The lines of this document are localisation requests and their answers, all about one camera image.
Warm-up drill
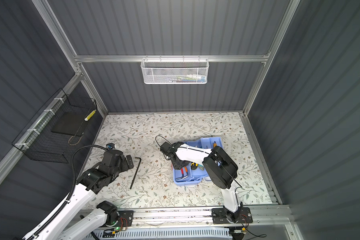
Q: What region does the black hex key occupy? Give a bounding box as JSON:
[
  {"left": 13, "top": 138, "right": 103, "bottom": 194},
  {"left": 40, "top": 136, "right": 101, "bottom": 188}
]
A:
[{"left": 129, "top": 157, "right": 142, "bottom": 190}]

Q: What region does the orange handled tool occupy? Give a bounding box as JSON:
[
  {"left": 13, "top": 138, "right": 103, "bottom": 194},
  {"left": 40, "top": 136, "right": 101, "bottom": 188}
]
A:
[{"left": 181, "top": 167, "right": 188, "bottom": 179}]

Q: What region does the red handled tool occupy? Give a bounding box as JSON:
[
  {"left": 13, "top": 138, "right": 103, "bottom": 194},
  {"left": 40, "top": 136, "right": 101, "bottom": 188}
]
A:
[{"left": 174, "top": 168, "right": 188, "bottom": 182}]

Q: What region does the yellow black utility knife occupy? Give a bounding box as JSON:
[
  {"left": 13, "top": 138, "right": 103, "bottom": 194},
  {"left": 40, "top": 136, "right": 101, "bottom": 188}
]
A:
[{"left": 191, "top": 163, "right": 198, "bottom": 171}]

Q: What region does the white blue plastic toolbox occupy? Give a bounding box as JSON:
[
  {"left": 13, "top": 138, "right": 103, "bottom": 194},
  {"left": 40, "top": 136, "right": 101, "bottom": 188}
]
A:
[{"left": 172, "top": 137, "right": 223, "bottom": 186}]

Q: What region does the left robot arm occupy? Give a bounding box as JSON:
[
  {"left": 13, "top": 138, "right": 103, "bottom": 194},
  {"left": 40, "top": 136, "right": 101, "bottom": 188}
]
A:
[{"left": 23, "top": 144, "right": 134, "bottom": 240}]

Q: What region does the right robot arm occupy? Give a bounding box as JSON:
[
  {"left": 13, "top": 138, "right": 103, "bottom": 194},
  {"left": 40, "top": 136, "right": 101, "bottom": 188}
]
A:
[{"left": 159, "top": 137, "right": 247, "bottom": 223}]

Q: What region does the yellow marker in basket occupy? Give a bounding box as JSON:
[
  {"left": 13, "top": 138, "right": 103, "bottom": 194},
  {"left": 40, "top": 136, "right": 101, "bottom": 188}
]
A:
[{"left": 84, "top": 110, "right": 97, "bottom": 122}]

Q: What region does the black pad in basket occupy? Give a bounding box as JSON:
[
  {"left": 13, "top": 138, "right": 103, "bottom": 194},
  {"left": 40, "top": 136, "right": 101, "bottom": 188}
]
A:
[{"left": 51, "top": 113, "right": 89, "bottom": 137}]

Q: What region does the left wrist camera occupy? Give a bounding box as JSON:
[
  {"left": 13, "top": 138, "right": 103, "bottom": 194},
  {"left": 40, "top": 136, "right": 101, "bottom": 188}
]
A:
[{"left": 106, "top": 143, "right": 116, "bottom": 151}]

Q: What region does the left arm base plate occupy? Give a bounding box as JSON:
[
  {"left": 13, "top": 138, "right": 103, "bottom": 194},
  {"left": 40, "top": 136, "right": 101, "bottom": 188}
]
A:
[{"left": 103, "top": 211, "right": 134, "bottom": 228}]

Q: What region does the black wire basket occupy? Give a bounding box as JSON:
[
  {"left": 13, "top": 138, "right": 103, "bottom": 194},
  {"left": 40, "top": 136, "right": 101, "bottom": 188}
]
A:
[{"left": 12, "top": 91, "right": 97, "bottom": 164}]

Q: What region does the white wire mesh basket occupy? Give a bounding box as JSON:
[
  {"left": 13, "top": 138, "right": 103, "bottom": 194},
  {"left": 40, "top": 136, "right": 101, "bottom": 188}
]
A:
[{"left": 141, "top": 59, "right": 210, "bottom": 85}]

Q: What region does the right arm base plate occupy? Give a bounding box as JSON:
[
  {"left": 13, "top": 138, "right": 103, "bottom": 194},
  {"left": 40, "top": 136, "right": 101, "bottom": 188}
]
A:
[{"left": 212, "top": 207, "right": 253, "bottom": 225}]

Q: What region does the white perforated cable duct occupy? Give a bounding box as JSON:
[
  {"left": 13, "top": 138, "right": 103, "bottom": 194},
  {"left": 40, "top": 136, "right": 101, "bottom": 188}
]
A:
[{"left": 93, "top": 227, "right": 233, "bottom": 240}]

